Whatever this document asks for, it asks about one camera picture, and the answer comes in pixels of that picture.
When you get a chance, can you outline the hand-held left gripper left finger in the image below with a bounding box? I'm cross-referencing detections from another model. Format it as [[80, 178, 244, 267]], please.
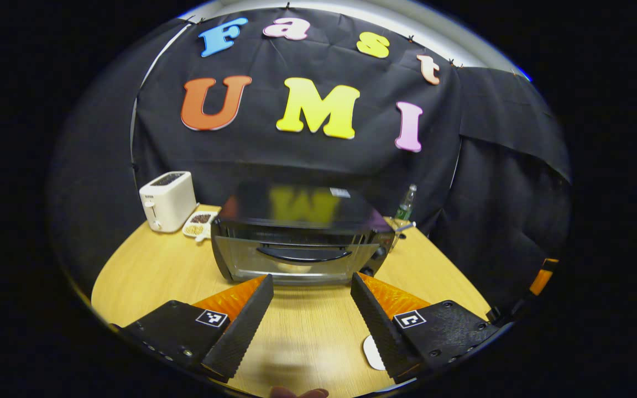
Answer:
[[111, 274, 275, 382]]

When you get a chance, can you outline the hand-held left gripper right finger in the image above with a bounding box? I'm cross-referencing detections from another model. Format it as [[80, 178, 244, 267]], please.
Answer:
[[350, 272, 500, 382]]

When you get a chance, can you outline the black electric oven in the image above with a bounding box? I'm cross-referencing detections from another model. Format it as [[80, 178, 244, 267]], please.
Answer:
[[210, 184, 398, 286]]

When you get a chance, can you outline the white plate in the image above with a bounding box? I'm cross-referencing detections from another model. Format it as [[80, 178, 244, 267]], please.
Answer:
[[363, 334, 387, 371]]

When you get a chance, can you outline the small white snack dish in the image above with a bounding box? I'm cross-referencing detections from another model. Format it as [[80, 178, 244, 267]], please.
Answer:
[[182, 210, 219, 243]]

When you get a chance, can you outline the green label plastic bottle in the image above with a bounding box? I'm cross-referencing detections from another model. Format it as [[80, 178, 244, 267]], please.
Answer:
[[395, 184, 418, 222]]

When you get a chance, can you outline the white toaster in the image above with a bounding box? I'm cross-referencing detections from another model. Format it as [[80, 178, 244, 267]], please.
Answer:
[[139, 171, 198, 233]]

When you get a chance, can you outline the black backdrop cloth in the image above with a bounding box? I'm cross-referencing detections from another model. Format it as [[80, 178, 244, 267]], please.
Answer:
[[48, 7, 573, 310]]

